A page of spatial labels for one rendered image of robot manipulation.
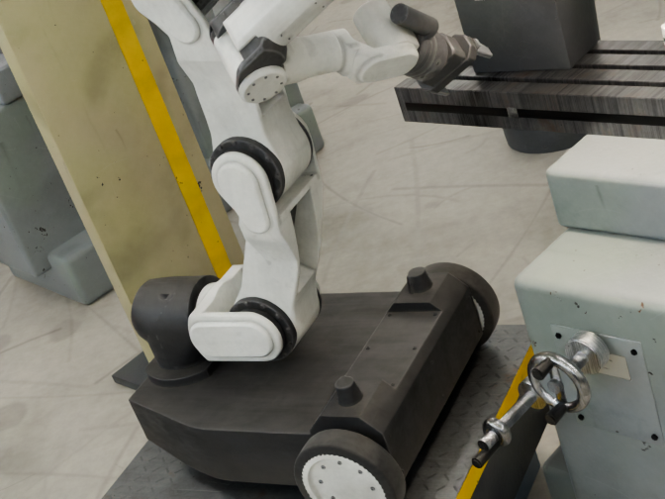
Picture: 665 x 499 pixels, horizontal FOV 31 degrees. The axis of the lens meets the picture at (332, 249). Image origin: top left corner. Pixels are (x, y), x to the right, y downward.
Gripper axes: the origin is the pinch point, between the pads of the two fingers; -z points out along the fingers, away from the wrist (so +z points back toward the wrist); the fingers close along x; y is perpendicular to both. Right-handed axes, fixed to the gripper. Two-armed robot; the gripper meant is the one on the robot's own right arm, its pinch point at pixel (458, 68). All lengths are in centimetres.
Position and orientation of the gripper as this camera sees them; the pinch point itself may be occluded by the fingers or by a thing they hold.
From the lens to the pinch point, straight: 218.1
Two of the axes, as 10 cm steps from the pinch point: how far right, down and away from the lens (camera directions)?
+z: -5.9, -0.9, -8.0
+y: -4.2, -8.1, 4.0
